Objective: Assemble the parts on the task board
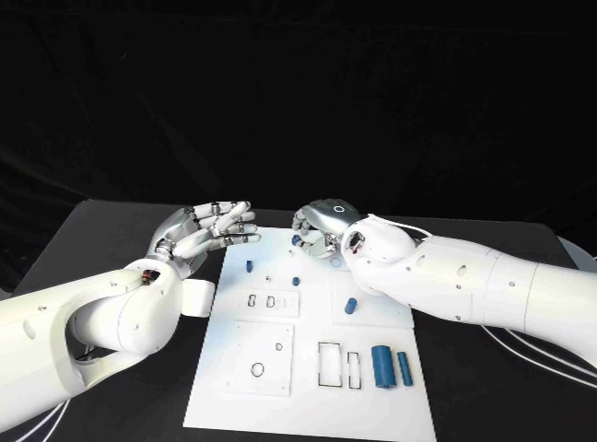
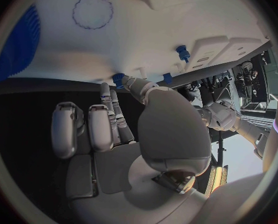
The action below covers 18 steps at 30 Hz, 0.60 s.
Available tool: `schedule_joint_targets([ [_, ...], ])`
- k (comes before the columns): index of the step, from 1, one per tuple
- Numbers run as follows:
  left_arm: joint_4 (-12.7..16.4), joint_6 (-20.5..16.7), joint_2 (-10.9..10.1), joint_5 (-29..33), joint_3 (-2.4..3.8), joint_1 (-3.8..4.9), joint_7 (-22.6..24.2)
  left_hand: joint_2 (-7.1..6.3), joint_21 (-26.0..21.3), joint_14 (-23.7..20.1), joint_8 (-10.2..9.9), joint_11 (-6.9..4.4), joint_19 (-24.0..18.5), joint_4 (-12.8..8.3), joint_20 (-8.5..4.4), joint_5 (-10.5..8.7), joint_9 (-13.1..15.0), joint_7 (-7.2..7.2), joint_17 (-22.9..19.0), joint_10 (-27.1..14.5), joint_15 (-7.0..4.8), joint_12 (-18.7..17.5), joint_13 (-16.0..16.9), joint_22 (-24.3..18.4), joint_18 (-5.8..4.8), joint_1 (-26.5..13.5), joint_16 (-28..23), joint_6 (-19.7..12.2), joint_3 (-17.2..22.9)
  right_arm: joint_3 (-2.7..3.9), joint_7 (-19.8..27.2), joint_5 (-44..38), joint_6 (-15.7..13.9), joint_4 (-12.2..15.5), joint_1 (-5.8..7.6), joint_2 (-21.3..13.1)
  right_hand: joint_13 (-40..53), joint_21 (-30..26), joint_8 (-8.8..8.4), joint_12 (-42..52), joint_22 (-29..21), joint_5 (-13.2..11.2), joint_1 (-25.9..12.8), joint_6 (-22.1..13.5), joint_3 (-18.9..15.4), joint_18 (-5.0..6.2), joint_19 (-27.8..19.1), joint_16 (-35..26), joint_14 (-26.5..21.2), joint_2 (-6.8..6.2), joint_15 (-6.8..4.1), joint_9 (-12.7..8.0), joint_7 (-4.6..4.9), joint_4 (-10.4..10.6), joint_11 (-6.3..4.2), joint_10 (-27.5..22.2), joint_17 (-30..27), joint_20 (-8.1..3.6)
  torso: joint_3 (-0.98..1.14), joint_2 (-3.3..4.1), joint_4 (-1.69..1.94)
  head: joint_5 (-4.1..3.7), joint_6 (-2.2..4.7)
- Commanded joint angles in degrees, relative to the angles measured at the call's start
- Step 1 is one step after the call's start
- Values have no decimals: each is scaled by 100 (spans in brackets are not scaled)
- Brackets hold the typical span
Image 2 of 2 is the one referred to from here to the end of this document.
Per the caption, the blue flanged peg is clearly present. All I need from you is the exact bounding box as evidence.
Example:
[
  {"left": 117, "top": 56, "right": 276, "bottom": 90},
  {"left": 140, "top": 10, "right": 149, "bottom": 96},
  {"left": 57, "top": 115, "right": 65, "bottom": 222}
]
[{"left": 175, "top": 44, "right": 191, "bottom": 63}]

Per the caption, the white task board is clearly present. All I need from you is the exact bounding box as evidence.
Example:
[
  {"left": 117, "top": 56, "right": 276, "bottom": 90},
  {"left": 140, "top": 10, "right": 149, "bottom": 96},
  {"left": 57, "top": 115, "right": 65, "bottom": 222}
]
[{"left": 6, "top": 0, "right": 274, "bottom": 85}]

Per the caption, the blue short peg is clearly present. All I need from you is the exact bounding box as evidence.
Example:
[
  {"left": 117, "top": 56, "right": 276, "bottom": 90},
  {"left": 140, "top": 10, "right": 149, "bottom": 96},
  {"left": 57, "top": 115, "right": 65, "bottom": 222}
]
[{"left": 162, "top": 72, "right": 173, "bottom": 85}]

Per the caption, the white cable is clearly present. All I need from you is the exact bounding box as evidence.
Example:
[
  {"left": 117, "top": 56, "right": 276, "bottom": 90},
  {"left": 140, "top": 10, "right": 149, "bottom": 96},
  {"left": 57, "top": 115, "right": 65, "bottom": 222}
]
[{"left": 216, "top": 82, "right": 234, "bottom": 103}]

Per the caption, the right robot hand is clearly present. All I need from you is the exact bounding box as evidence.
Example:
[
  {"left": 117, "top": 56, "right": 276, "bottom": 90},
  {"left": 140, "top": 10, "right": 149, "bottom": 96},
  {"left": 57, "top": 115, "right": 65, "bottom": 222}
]
[{"left": 50, "top": 74, "right": 213, "bottom": 224}]

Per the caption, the blue gear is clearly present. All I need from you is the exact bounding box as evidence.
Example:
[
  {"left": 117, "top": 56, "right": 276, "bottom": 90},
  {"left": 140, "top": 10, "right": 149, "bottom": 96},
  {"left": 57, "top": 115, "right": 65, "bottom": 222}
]
[{"left": 0, "top": 3, "right": 42, "bottom": 84}]

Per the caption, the blue ribbed plug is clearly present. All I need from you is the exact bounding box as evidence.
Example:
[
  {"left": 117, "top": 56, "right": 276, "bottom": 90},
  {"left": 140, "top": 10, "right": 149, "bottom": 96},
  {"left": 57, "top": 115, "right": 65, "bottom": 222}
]
[{"left": 112, "top": 72, "right": 128, "bottom": 89}]

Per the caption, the glowing light bar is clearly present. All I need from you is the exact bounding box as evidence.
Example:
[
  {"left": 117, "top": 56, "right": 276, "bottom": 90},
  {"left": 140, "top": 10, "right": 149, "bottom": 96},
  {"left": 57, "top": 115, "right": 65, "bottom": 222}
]
[{"left": 204, "top": 164, "right": 230, "bottom": 198}]

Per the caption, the black tripod stand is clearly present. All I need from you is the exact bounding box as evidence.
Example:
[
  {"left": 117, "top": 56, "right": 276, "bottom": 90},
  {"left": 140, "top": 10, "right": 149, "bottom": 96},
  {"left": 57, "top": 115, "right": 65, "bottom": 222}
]
[{"left": 210, "top": 130, "right": 227, "bottom": 168}]

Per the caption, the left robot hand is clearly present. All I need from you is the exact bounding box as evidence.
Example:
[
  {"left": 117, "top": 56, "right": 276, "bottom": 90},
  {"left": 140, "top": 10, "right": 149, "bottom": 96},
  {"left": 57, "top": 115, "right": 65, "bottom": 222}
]
[{"left": 184, "top": 83, "right": 203, "bottom": 108}]

